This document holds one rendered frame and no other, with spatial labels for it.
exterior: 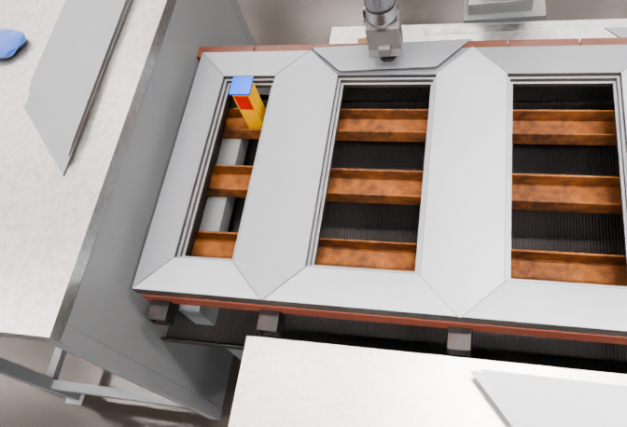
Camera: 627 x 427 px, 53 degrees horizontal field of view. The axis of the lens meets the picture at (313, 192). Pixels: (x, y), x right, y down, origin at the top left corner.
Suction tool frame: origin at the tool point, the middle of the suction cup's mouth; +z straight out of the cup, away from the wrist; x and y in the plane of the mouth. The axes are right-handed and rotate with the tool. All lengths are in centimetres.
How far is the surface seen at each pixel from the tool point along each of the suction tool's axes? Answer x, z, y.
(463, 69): -4.7, -0.3, 19.9
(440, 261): -59, 0, 16
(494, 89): -11.7, -0.3, 27.8
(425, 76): -5.9, 0.8, 10.2
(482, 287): -64, 0, 25
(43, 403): -87, 85, -132
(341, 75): -5.2, 0.1, -12.4
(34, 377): -83, 55, -117
